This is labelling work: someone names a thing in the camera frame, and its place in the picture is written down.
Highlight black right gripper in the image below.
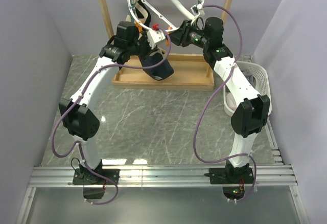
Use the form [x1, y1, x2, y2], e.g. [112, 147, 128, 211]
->
[166, 20, 209, 50]

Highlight navy blue underwear beige waistband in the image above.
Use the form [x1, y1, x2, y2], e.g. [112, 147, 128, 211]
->
[138, 48, 174, 81]

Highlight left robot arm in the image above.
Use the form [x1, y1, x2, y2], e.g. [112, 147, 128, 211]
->
[58, 21, 170, 185]

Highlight black hanging underwear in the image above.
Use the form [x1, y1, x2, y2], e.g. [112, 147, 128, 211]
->
[125, 0, 151, 39]

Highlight wooden hanger stand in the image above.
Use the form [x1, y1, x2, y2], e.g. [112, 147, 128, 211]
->
[98, 0, 232, 91]

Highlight white perforated laundry basket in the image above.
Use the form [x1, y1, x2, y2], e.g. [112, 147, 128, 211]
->
[223, 61, 271, 117]

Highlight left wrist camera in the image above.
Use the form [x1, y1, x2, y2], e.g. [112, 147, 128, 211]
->
[147, 24, 166, 50]

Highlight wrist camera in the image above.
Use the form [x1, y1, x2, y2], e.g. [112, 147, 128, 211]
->
[147, 24, 166, 50]
[191, 4, 205, 25]

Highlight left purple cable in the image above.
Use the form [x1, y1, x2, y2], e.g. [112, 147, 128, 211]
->
[52, 28, 172, 206]

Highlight purple cable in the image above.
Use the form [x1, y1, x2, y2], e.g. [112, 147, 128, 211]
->
[193, 4, 257, 202]
[52, 28, 172, 206]

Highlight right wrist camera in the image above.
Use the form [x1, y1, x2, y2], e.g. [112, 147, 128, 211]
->
[191, 4, 205, 25]

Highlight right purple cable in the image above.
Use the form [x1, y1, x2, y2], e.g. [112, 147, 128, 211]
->
[193, 4, 257, 202]

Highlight aluminium mounting rail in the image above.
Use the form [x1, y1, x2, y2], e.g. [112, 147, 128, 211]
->
[17, 165, 309, 223]

